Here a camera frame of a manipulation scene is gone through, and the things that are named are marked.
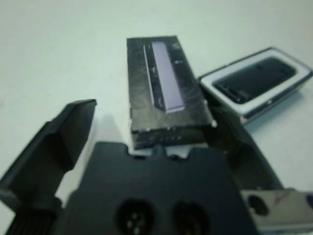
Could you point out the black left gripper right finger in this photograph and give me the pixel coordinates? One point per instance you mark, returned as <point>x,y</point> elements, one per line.
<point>244,161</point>

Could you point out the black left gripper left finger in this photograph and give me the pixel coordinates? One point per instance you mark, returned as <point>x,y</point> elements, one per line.
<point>49,151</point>

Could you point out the black phone-like camera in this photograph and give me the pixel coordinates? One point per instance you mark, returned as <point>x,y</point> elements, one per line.
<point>256,78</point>

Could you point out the black box lid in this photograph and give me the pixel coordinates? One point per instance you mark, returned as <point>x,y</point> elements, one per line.
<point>166,85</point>

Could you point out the black box base white insert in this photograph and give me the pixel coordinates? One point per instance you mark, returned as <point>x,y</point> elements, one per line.
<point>264,107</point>

